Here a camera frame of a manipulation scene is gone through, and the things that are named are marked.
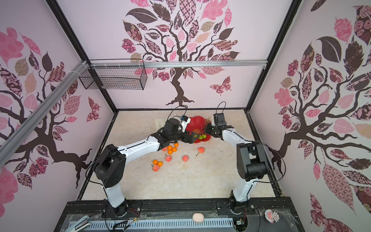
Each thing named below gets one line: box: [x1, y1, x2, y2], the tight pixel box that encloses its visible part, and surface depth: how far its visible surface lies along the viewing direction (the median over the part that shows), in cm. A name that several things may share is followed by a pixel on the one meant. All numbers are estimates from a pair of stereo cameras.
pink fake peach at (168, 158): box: [165, 155, 172, 163], surface depth 92 cm
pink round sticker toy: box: [264, 209, 280, 224], surface depth 70 cm
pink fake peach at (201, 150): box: [198, 146, 205, 154], surface depth 96 cm
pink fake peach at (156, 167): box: [152, 163, 160, 172], surface depth 88 cm
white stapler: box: [64, 215, 92, 232], surface depth 69 cm
